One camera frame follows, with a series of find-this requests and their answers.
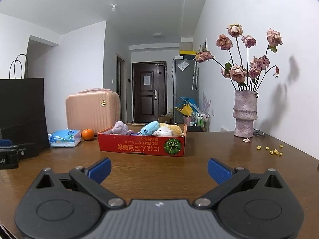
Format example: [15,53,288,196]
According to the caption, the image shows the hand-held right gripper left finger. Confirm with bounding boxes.
[27,157,126,209]

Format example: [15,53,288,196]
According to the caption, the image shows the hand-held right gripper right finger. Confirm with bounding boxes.
[193,157,293,208]

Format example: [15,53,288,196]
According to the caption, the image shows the red cardboard box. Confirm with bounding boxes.
[97,123,187,157]

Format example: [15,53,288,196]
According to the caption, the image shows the purple plush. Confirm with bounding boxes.
[111,121,129,135]

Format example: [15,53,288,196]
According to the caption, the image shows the light blue plush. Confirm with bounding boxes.
[140,121,160,136]

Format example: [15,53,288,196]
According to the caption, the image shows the white and yellow plush toy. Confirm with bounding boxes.
[153,123,183,137]

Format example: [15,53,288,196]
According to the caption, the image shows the orange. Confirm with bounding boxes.
[81,129,95,141]

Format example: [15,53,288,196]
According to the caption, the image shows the black monitor panel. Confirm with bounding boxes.
[0,53,50,150]

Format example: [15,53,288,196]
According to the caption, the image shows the blue tissue pack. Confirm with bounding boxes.
[48,129,82,148]

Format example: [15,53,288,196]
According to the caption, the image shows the cart with bottles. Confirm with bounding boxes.
[191,113,209,127]

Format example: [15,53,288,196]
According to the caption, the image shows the pink ribbed suitcase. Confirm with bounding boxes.
[65,88,121,135]

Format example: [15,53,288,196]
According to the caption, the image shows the yellow petal crumbs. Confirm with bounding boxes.
[256,144,284,155]

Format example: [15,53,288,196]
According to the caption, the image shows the pink textured vase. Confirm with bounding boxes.
[233,90,258,138]

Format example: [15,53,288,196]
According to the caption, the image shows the purple feather decoration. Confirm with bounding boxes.
[199,91,212,115]

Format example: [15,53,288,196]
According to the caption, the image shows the dark interior door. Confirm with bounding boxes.
[117,53,127,122]

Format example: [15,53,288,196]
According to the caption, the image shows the dark brown entrance door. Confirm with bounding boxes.
[132,61,167,123]

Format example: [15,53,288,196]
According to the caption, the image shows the grey refrigerator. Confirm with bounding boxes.
[173,57,198,124]

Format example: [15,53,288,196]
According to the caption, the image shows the white folded umbrella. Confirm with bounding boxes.
[191,60,199,90]

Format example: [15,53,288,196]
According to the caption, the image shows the dried pink roses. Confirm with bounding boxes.
[195,24,283,92]

